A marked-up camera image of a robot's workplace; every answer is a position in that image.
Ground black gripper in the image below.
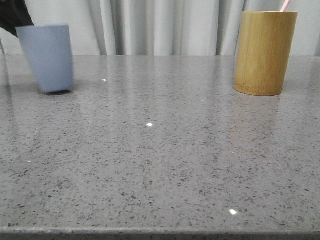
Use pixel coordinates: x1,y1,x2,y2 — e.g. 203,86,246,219
0,0,34,38

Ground blue plastic cup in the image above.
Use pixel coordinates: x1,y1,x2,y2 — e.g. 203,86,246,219
16,24,74,93

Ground grey pleated curtain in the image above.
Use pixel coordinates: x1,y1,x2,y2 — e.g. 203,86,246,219
0,0,320,57

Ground bamboo cylindrical holder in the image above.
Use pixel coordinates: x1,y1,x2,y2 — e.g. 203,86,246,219
234,11,298,96

